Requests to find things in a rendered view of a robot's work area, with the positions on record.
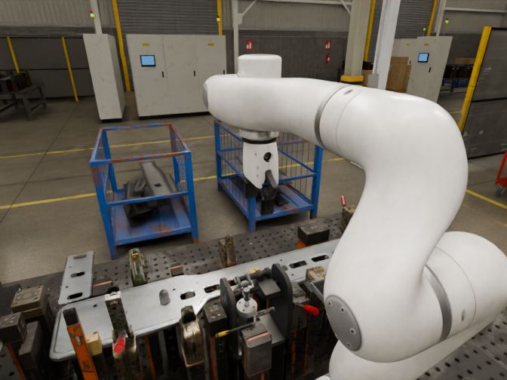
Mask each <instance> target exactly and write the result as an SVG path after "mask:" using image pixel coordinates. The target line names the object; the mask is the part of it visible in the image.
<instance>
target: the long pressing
mask: <svg viewBox="0 0 507 380"><path fill-rule="evenodd" d="M340 239H341V238H338V239H336V240H332V241H327V242H324V243H321V244H316V245H312V246H309V247H304V248H301V249H298V250H292V251H290V252H286V253H281V254H278V255H275V256H270V257H266V258H263V259H258V260H255V261H252V262H246V263H244V264H240V265H235V266H232V267H229V268H224V269H220V270H217V271H212V272H209V273H206V274H200V275H180V276H176V277H171V278H168V279H164V280H160V281H156V282H153V283H148V284H144V285H141V286H138V287H133V288H130V289H126V290H121V291H120V292H121V297H122V300H123V303H124V309H125V310H126V312H127V313H126V315H127V318H128V323H129V326H130V324H133V326H134V332H135V336H136V339H137V338H139V337H142V336H147V335H149V334H152V333H156V332H159V331H162V330H164V329H169V328H171V327H174V326H178V325H180V322H179V319H180V318H181V312H180V309H181V308H182V307H183V306H185V305H192V306H193V308H194V311H195V314H197V316H199V315H200V313H201V312H202V311H203V307H202V305H203V304H207V303H209V302H210V301H212V300H215V299H219V298H220V290H216V291H213V292H210V293H206V292H205V291H204V289H205V288H207V287H212V286H215V285H219V286H220V278H222V277H226V279H227V281H228V282H229V281H231V280H234V279H235V276H239V277H240V276H243V275H245V274H246V273H248V274H251V272H250V269H251V268H256V267H258V268H259V269H260V270H261V271H262V270H264V268H267V267H269V268H270V270H272V265H273V264H275V263H279V264H280V265H281V267H282V266H285V267H286V268H287V271H285V272H286V273H287V275H288V277H289V278H290V282H293V281H296V282H297V284H298V285H301V284H303V283H304V282H305V278H306V269H307V268H312V267H315V266H318V265H321V266H323V267H324V268H325V269H326V270H327V269H328V265H329V263H330V260H331V258H332V255H333V252H334V251H335V249H336V246H337V244H338V243H339V241H340ZM323 255H326V256H327V257H328V258H329V259H325V260H322V261H319V262H313V261H312V258H315V257H318V256H323ZM280 260H282V261H280ZM301 261H304V262H306V264H307V265H304V266H300V267H298V268H291V267H290V266H289V265H290V264H294V263H296V262H301ZM292 274H293V275H292ZM197 282H199V283H197ZM173 289H175V290H173ZM161 290H167V291H168V294H169V299H170V302H169V303H168V304H167V305H161V304H160V300H159V293H160V291H161ZM190 292H194V293H195V297H192V298H189V299H184V300H182V299H181V298H180V296H181V295H182V294H185V293H190ZM94 305H97V306H96V307H94ZM74 307H75V309H76V311H77V314H78V318H79V320H80V321H81V326H82V329H83V331H84V335H85V334H88V333H92V332H95V331H97V330H98V331H99V334H100V338H101V342H102V344H103V349H104V348H108V347H111V346H112V329H113V326H112V322H111V320H110V316H109V312H108V310H107V307H106V303H105V295H103V296H98V297H94V298H91V299H85V300H82V301H79V302H74V303H71V304H68V305H65V306H64V307H62V308H61V309H60V310H59V311H58V312H57V315H56V319H55V323H54V331H53V335H52V339H51V346H50V350H49V357H50V359H51V360H52V361H54V362H62V361H65V360H69V359H72V358H75V357H76V355H75V351H74V348H73V346H72V342H71V340H70V337H69V334H68V331H67V328H66V322H65V320H64V317H63V310H66V309H69V308H74Z"/></svg>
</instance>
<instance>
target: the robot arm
mask: <svg viewBox="0 0 507 380"><path fill-rule="evenodd" d="M202 98H203V101H204V105H205V107H206V109H207V110H208V111H209V113H211V114H212V116H214V117H215V118H217V119H219V120H220V121H222V122H224V123H226V124H228V125H231V126H233V127H239V135H240V136H241V140H242V141H243V142H244V146H243V173H244V182H246V183H245V184H244V197H245V198H254V197H256V196H257V188H259V189H260V194H261V197H262V199H260V215H261V216H265V215H269V214H273V213H274V199H275V196H276V194H277V190H278V150H277V144H276V142H275V141H276V140H277V136H278V135H279V132H285V133H293V134H295V135H297V136H299V137H301V138H303V139H305V140H307V141H309V142H311V143H314V144H316V145H317V146H320V147H322V148H323V149H326V150H328V151H329V152H332V153H334V154H336V155H339V156H340V157H342V158H345V159H347V160H349V161H351V162H353V163H355V164H358V165H360V166H361V167H362V168H363V170H364V172H365V176H366V180H365V186H364V190H363V193H362V196H361V200H360V201H359V203H358V206H357V208H356V210H355V212H354V214H353V216H352V218H351V220H350V222H349V224H348V226H347V228H346V230H345V231H344V233H343V236H342V237H341V239H340V241H339V243H338V244H337V246H336V249H335V251H334V253H333V255H332V258H331V260H330V263H329V265H328V269H327V273H326V277H325V281H324V306H325V310H326V313H327V318H328V320H329V322H330V325H331V327H332V329H333V331H334V333H335V336H336V338H337V339H339V340H338V342H337V344H336V346H335V348H334V350H333V353H332V355H331V358H330V363H329V373H328V374H326V375H323V376H321V377H319V378H317V379H315V380H417V379H418V378H419V377H420V376H421V375H423V374H424V373H425V372H427V371H428V370H430V369H431V368H432V367H433V366H435V365H436V364H437V363H439V362H440V361H441V360H443V359H444V358H445V357H447V356H448V355H449V354H451V353H452V352H454V351H455V350H456V349H457V348H459V347H460V346H461V345H463V344H464V343H465V342H467V341H468V340H469V339H470V338H472V337H473V336H475V335H476V334H477V333H479V332H480V331H481V330H482V329H483V328H484V327H486V326H487V325H488V324H489V323H491V322H492V321H493V320H494V319H495V318H496V317H497V316H498V315H499V314H500V313H501V312H502V311H503V310H504V309H505V308H506V306H507V257H506V256H505V254H504V253H503V252H502V251H501V250H500V249H499V248H498V247H496V246H495V245H494V244H492V243H491V242H489V241H488V240H486V239H485V238H482V237H480V236H477V235H476V234H470V233H467V232H462V231H450V232H445V231H446V230H447V229H448V227H449V226H450V224H451V222H452V221H453V220H454V218H455V216H456V214H457V212H458V211H459V209H460V207H461V204H462V201H463V198H464V196H465V193H466V187H467V182H468V161H467V156H466V149H465V145H464V142H463V140H462V135H461V133H460V131H459V128H458V127H457V125H456V122H455V121H454V119H453V118H452V116H451V115H450V114H449V113H448V112H447V111H446V110H445V109H444V108H442V107H441V106H439V105H438V104H437V103H434V102H432V101H431V100H427V99H424V98H422V97H416V96H413V95H409V94H405V93H397V92H392V91H387V90H379V89H375V88H370V87H362V86H357V85H352V84H344V83H338V82H332V81H323V80H318V79H312V78H281V57H280V56H278V55H274V54H245V55H242V56H240V57H239V58H238V73H237V74H232V75H214V76H212V77H210V78H209V79H208V80H206V82H205V83H204V86H203V90H202ZM263 183H268V185H262V184H263ZM265 188H269V191H268V192H267V193H266V194H265V192H264V189H265Z"/></svg>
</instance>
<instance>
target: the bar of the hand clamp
mask: <svg viewBox="0 0 507 380"><path fill-rule="evenodd" d="M107 293H108V294H109V295H108V294H106V295H105V303H106V307H107V310H108V312H109V316H110V320H111V322H112V326H113V329H114V332H115V336H116V339H118V335H119V333H118V332H119V331H122V330H124V329H126V331H127V334H128V338H131V332H130V327H129V323H128V318H127V315H126V312H125V309H124V303H123V300H122V297H121V292H120V291H119V287H118V286H117V285H111V286H110V287H108V288H107Z"/></svg>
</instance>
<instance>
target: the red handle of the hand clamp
mask: <svg viewBox="0 0 507 380"><path fill-rule="evenodd" d="M118 333H119V335H118V339H117V340H116V343H115V347H114V351H115V353H117V354H119V353H121V352H122V351H123V350H124V345H125V336H126V333H127V331H126V329H124V330H122V331H120V332H118Z"/></svg>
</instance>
